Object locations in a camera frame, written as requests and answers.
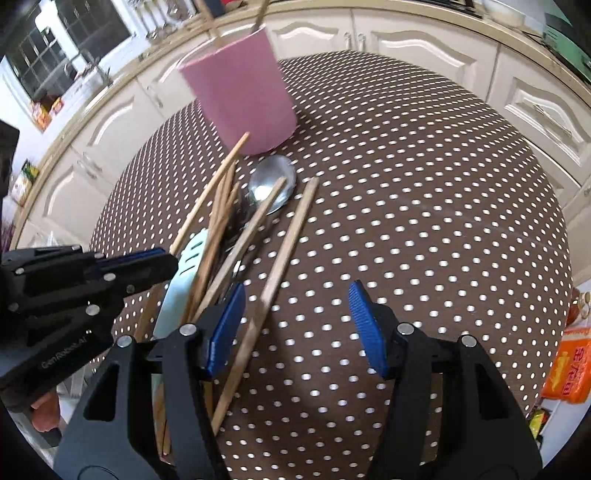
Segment wooden chopstick long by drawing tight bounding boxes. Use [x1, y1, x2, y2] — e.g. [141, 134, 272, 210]
[133, 132, 250, 342]

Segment large steel spoon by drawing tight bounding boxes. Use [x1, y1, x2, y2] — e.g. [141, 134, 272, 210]
[215, 154, 297, 272]

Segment pink utensil cup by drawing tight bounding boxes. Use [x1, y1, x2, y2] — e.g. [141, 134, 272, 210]
[178, 27, 297, 156]

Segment cream lower kitchen cabinets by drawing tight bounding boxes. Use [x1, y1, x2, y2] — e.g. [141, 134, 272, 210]
[11, 1, 590, 283]

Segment operator left hand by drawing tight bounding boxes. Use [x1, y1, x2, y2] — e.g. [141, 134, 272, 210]
[31, 389, 61, 433]

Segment orange snack package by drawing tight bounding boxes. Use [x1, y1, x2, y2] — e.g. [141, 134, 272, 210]
[542, 327, 590, 404]

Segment steel sink faucet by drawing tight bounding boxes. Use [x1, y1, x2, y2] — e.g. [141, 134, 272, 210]
[63, 49, 113, 87]

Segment dark window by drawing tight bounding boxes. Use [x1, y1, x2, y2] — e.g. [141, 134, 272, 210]
[1, 1, 130, 101]

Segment brown polka dot tablecloth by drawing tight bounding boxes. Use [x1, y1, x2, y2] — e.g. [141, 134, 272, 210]
[88, 50, 574, 480]

